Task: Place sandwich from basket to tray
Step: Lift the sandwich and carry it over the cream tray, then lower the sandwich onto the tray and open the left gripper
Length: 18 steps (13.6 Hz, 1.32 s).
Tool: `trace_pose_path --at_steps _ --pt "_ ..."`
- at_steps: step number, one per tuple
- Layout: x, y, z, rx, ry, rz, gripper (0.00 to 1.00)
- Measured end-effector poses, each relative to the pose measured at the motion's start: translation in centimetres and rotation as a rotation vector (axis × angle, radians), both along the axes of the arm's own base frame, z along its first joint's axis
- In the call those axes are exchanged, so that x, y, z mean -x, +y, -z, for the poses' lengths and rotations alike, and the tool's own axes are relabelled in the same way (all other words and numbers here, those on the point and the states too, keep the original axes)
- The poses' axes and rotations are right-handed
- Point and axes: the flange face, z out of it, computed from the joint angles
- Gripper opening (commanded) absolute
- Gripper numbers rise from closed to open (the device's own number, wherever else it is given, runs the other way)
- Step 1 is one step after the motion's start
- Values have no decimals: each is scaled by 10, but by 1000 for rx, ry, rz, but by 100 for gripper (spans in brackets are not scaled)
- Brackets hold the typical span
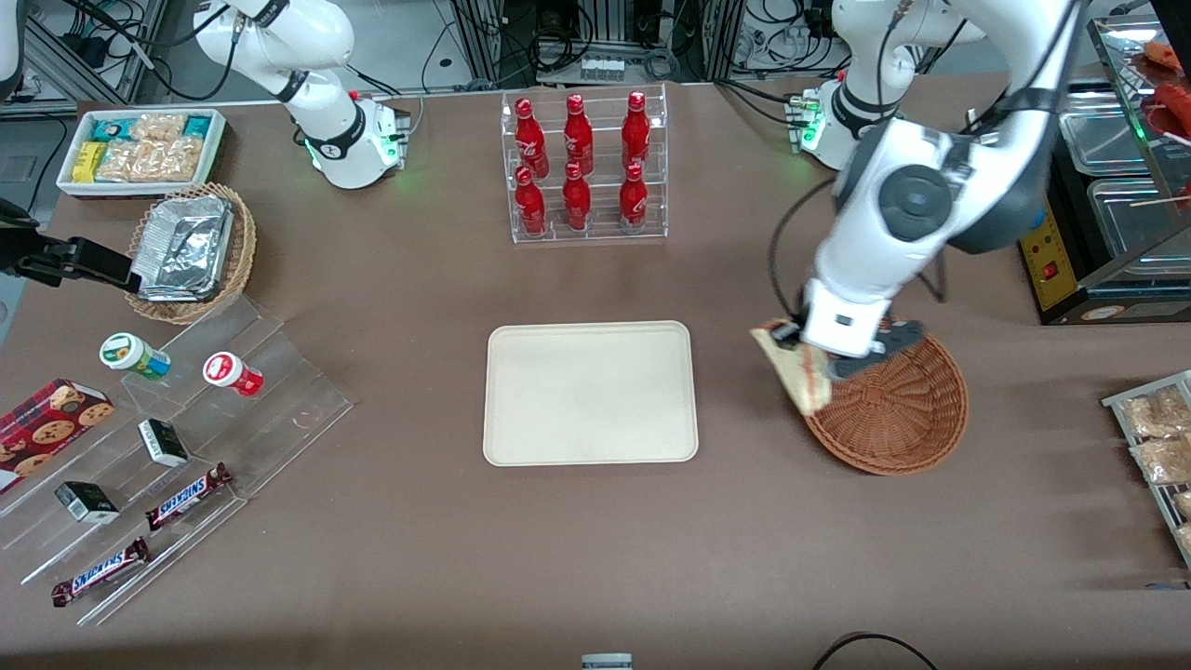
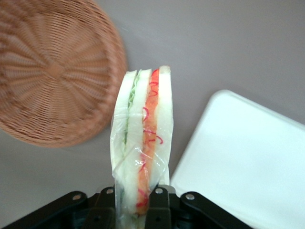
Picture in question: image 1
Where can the aluminium frame structure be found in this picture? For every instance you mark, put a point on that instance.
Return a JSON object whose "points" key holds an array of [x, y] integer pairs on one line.
{"points": [[84, 56]]}

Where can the yellow snack packet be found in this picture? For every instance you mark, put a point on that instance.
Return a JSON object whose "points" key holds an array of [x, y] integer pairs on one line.
{"points": [[88, 162]]}

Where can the brown wicker basket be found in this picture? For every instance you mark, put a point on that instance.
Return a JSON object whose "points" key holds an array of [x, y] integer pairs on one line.
{"points": [[898, 419]]}

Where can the beige plastic tray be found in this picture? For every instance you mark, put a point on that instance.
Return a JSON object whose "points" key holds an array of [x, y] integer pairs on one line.
{"points": [[590, 393]]}

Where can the grey device edge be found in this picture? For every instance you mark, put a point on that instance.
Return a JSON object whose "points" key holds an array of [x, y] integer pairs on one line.
{"points": [[607, 662]]}

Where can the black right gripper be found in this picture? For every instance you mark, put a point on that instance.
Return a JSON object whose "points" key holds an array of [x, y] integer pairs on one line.
{"points": [[48, 259]]}

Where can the clear bag of snacks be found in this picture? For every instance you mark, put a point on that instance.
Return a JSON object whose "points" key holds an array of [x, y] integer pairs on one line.
{"points": [[1163, 460], [1158, 414], [1185, 537], [1184, 503]]}

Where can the clear acrylic bottle rack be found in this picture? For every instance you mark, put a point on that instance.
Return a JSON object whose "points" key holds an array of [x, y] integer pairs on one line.
{"points": [[600, 200]]}

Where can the Snickers chocolate bar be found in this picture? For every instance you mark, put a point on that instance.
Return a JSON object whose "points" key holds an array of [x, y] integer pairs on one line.
{"points": [[100, 571], [186, 498]]}

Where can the light wicker basket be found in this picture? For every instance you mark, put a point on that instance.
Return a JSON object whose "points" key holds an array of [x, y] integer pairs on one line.
{"points": [[244, 251]]}

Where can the small steel pan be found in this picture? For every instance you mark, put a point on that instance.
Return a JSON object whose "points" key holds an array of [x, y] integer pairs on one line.
{"points": [[1130, 219]]}

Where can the clear acrylic stepped display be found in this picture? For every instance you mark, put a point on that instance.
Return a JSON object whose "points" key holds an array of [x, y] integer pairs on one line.
{"points": [[279, 409]]}

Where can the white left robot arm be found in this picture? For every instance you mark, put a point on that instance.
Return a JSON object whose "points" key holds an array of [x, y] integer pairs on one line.
{"points": [[916, 200]]}

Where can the teal snack packet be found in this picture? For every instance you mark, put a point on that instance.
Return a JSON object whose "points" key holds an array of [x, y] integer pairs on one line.
{"points": [[196, 127], [112, 129]]}

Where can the red cola bottle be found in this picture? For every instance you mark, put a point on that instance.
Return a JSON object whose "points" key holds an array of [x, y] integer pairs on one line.
{"points": [[633, 203], [577, 203], [530, 207], [635, 135], [578, 140], [530, 144]]}

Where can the green lid cup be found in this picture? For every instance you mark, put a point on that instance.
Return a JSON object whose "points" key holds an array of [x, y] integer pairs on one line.
{"points": [[130, 355]]}

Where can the large clear cracker bag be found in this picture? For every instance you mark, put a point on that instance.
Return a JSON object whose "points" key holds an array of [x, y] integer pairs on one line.
{"points": [[153, 160]]}

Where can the white snack bin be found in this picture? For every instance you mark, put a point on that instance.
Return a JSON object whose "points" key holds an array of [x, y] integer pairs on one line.
{"points": [[216, 158]]}

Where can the large steel pan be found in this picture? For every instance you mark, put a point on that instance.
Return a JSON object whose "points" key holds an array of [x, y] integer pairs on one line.
{"points": [[1107, 135]]}

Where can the small clear cracker bag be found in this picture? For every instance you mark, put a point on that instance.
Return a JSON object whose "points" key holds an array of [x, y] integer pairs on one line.
{"points": [[160, 127]]}

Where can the aluminium foil container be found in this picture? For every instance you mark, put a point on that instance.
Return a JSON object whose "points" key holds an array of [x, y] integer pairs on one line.
{"points": [[181, 247]]}

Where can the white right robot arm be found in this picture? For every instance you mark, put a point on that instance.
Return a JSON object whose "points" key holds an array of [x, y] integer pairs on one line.
{"points": [[326, 112]]}

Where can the black food warmer cabinet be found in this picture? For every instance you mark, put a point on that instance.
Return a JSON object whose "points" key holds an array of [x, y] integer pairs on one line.
{"points": [[1056, 270]]}

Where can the red lid cup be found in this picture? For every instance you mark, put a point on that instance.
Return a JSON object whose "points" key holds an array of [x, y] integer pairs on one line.
{"points": [[231, 373]]}

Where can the small black carton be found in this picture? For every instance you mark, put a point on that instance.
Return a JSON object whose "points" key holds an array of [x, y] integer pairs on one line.
{"points": [[86, 502], [164, 443]]}

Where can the red cookie box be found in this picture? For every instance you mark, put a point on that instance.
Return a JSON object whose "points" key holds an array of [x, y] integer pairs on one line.
{"points": [[42, 433]]}

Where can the triangle sandwich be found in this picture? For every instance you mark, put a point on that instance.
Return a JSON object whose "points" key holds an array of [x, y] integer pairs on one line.
{"points": [[802, 381]]}

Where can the white power strip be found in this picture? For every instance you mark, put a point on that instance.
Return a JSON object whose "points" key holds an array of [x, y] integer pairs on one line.
{"points": [[602, 68]]}

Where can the tray of packaged snacks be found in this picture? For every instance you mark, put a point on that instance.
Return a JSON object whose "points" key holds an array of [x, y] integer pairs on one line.
{"points": [[1117, 402]]}

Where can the red sausage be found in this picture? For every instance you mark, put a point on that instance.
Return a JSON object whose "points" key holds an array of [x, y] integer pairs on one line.
{"points": [[1174, 107]]}

